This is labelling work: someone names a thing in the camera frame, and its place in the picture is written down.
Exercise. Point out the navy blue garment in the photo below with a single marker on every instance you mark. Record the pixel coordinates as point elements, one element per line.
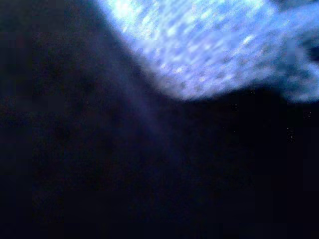
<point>99,149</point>

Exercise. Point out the pale woven laundry basket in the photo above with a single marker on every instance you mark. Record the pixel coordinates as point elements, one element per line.
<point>199,49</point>

